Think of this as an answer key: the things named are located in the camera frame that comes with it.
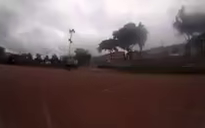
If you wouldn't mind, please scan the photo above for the large dark tree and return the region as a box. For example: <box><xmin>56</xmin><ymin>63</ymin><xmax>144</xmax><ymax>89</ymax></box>
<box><xmin>97</xmin><ymin>21</ymin><xmax>150</xmax><ymax>61</ymax></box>

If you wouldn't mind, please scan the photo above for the low building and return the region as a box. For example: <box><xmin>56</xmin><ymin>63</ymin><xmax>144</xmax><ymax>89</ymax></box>
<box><xmin>184</xmin><ymin>31</ymin><xmax>205</xmax><ymax>66</ymax></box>

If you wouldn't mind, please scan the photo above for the red running track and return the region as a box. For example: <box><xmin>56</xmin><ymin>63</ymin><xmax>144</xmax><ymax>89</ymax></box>
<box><xmin>0</xmin><ymin>63</ymin><xmax>205</xmax><ymax>128</ymax></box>

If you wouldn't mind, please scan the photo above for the tall floodlight pole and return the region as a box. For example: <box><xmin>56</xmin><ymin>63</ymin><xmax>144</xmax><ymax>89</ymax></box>
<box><xmin>67</xmin><ymin>28</ymin><xmax>76</xmax><ymax>66</ymax></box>

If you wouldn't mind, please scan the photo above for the row of trees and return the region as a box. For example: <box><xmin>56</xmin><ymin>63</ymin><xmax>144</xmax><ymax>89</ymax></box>
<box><xmin>0</xmin><ymin>44</ymin><xmax>93</xmax><ymax>67</ymax></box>

